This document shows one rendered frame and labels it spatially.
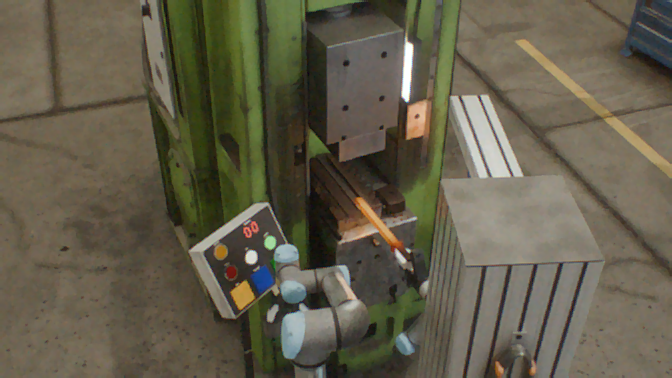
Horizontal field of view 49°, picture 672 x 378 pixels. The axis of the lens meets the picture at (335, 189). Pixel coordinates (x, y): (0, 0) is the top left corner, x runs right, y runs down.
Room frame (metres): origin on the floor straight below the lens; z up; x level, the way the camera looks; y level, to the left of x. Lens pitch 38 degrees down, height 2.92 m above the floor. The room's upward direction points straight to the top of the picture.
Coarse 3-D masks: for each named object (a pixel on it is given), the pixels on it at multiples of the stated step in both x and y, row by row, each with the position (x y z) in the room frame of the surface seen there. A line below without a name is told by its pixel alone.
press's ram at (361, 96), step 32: (320, 32) 2.33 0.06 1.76; (352, 32) 2.34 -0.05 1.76; (384, 32) 2.34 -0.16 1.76; (320, 64) 2.27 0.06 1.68; (352, 64) 2.27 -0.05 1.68; (384, 64) 2.33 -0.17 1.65; (320, 96) 2.27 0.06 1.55; (352, 96) 2.27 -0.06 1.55; (384, 96) 2.33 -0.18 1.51; (320, 128) 2.27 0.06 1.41; (352, 128) 2.27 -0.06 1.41; (384, 128) 2.34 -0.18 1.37
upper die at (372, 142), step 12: (372, 132) 2.31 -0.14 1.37; (384, 132) 2.34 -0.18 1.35; (324, 144) 2.36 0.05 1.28; (336, 144) 2.27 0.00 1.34; (348, 144) 2.27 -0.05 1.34; (360, 144) 2.29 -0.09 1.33; (372, 144) 2.31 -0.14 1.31; (384, 144) 2.34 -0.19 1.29; (336, 156) 2.27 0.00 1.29; (348, 156) 2.27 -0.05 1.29
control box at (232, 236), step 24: (240, 216) 2.04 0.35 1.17; (264, 216) 2.05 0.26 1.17; (216, 240) 1.89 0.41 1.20; (240, 240) 1.94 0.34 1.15; (264, 240) 1.99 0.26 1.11; (216, 264) 1.83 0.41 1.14; (240, 264) 1.88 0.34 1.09; (264, 264) 1.93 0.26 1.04; (216, 288) 1.79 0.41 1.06; (240, 312) 1.77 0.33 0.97
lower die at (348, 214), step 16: (320, 160) 2.63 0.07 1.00; (336, 160) 2.64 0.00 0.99; (320, 176) 2.53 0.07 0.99; (352, 176) 2.53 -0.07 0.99; (320, 192) 2.43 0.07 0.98; (336, 192) 2.42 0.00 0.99; (368, 192) 2.42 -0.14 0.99; (352, 208) 2.31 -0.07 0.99; (336, 224) 2.26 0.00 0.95; (352, 224) 2.28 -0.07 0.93
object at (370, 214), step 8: (360, 200) 2.34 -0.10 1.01; (368, 208) 2.29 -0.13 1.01; (368, 216) 2.25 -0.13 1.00; (376, 216) 2.24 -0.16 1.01; (376, 224) 2.19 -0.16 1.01; (384, 232) 2.14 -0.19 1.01; (392, 240) 2.10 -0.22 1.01; (400, 240) 2.09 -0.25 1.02; (392, 248) 2.06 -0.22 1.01; (400, 248) 2.05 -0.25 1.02; (408, 256) 2.00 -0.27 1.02
